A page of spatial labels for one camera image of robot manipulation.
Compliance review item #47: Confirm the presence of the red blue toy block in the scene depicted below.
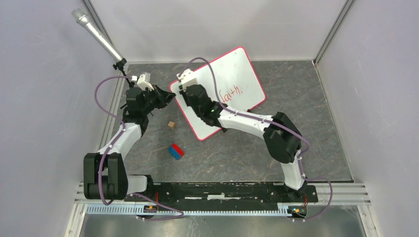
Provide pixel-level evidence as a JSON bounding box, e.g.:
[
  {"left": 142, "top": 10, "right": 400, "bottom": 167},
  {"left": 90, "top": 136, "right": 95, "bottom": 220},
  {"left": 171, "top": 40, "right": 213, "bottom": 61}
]
[{"left": 168, "top": 143, "right": 184, "bottom": 160}]

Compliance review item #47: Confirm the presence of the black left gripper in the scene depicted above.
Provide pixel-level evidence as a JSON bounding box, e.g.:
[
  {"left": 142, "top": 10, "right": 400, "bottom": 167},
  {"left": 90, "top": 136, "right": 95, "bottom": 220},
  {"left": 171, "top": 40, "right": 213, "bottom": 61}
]
[{"left": 141, "top": 84, "right": 176, "bottom": 115}]

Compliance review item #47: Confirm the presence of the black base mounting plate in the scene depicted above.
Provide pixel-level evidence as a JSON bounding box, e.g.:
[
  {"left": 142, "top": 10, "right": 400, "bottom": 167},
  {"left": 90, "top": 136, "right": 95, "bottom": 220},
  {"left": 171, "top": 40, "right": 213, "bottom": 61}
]
[{"left": 142, "top": 182, "right": 319, "bottom": 211}]

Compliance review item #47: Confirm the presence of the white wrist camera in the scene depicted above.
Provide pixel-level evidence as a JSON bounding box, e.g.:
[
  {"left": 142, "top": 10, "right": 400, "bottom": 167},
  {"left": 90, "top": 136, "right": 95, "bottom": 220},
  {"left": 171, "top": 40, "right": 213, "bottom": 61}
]
[
  {"left": 131, "top": 72, "right": 154, "bottom": 91},
  {"left": 177, "top": 69, "right": 198, "bottom": 90}
]

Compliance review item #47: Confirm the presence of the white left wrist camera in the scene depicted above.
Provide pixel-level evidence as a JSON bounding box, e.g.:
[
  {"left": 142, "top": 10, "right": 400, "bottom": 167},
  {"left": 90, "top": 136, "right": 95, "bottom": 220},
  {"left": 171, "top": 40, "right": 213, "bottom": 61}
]
[{"left": 131, "top": 72, "right": 154, "bottom": 91}]

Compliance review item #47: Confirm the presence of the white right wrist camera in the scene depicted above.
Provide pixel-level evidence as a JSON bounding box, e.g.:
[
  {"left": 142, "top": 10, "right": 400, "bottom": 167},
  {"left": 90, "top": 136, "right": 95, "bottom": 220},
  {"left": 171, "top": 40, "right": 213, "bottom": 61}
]
[{"left": 177, "top": 69, "right": 198, "bottom": 90}]

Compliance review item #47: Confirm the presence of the small wooden cube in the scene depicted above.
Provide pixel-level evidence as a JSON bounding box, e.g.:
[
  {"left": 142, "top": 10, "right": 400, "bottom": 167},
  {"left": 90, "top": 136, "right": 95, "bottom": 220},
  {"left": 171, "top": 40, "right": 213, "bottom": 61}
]
[{"left": 168, "top": 121, "right": 175, "bottom": 129}]

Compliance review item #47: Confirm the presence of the pink framed whiteboard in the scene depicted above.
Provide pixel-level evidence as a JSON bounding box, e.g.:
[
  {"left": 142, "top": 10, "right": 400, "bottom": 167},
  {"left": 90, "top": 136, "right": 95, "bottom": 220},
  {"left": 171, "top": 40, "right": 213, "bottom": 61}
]
[{"left": 169, "top": 47, "right": 266, "bottom": 141}]

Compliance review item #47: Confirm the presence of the silver microphone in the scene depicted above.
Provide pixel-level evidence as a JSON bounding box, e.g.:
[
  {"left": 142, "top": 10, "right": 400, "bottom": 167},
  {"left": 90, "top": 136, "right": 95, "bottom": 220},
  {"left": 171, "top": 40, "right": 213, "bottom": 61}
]
[{"left": 72, "top": 8, "right": 126, "bottom": 69}]

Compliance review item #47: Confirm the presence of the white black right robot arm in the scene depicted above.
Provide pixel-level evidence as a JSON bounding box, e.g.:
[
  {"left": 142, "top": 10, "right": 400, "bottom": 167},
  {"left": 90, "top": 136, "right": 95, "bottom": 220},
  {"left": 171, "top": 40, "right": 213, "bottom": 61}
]
[{"left": 179, "top": 84, "right": 307, "bottom": 201}]

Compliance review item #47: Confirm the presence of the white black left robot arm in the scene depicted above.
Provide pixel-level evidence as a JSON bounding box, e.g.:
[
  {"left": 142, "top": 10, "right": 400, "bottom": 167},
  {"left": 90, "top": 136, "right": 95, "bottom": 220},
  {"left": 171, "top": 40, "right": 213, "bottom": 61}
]
[{"left": 83, "top": 85, "right": 175, "bottom": 205}]

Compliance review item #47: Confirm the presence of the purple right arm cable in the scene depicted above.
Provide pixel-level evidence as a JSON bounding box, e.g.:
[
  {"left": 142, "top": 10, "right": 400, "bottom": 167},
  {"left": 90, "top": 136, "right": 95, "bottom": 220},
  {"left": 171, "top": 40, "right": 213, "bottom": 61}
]
[{"left": 178, "top": 57, "right": 334, "bottom": 222}]

